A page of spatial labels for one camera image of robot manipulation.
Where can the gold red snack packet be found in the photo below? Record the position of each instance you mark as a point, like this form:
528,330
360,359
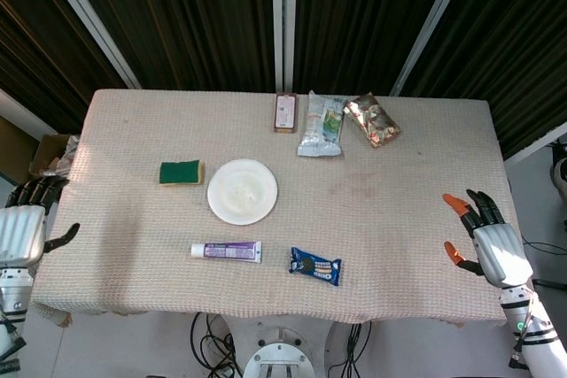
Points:
373,122

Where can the blue Oreo cookie pack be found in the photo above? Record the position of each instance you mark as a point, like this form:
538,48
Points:
315,266

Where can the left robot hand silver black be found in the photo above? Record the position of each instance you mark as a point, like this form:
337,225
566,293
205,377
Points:
22,232

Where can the black pleated curtain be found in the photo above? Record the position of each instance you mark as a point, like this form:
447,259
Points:
35,41
177,19
354,19
509,41

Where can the brown box white label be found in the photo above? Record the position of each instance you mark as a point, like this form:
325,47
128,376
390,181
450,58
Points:
285,112

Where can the white slanted frame post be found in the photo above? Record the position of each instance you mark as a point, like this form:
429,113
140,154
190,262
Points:
90,19
433,19

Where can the green yellow sponge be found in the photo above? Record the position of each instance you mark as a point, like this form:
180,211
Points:
179,173

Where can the white low frame rail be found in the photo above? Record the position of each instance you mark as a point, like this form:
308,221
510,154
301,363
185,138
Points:
17,108
536,145

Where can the white green snack packet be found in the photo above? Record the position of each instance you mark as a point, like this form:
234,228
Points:
322,125

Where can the black flat bar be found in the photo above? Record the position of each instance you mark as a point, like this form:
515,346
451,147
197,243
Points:
551,283

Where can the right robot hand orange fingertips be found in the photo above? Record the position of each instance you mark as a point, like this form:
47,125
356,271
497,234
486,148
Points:
500,254

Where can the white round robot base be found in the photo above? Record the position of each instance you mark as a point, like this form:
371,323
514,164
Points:
278,360

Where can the open cardboard box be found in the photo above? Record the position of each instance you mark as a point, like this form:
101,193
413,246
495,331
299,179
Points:
46,154

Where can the white upright frame post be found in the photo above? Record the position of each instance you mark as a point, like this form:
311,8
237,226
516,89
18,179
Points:
283,19

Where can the purple white toothpaste tube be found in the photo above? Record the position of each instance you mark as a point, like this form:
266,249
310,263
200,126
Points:
230,251

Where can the beige woven tablecloth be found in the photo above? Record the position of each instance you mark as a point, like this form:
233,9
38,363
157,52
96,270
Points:
354,201

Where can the white black machine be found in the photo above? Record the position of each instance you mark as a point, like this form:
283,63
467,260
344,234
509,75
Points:
560,170

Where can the white round plate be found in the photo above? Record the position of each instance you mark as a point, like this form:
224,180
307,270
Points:
241,192

